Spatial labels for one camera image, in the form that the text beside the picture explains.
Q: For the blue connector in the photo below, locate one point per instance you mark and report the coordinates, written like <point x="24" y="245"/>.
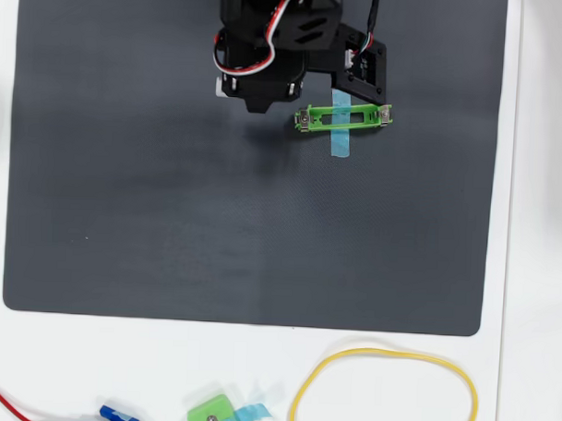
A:
<point x="114" y="416"/>

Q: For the yellow rubber band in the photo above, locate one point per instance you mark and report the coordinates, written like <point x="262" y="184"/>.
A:
<point x="302" y="391"/>

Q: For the blue tape on green block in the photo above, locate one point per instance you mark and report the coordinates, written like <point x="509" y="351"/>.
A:
<point x="253" y="413"/>

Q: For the green block with screw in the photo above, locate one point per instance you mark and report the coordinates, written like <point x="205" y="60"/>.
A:
<point x="209" y="409"/>

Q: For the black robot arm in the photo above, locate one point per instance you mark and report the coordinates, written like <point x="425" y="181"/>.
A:
<point x="315" y="17"/>

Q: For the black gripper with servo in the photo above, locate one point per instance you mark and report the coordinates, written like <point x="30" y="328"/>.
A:
<point x="257" y="87"/>

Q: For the white cylindrical battery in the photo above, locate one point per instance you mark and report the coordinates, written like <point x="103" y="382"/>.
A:
<point x="219" y="87"/>

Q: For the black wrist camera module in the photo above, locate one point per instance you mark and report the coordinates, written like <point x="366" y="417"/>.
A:
<point x="366" y="75"/>

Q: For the green battery holder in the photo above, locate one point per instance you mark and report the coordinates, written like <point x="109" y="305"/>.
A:
<point x="319" y="113"/>

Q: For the dark grey mat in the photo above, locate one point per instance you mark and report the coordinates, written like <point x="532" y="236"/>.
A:
<point x="216" y="217"/>

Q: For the blue tape strip on holder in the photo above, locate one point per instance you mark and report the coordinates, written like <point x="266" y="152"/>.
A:
<point x="341" y="143"/>

